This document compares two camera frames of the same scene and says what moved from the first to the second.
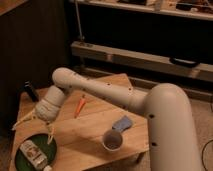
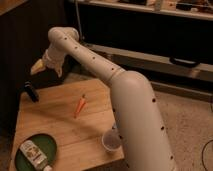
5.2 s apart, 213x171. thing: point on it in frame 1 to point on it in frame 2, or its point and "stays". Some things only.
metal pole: (78, 19) stays
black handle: (184, 62) stays
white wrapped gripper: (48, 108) to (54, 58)
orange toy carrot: (80, 105) stays
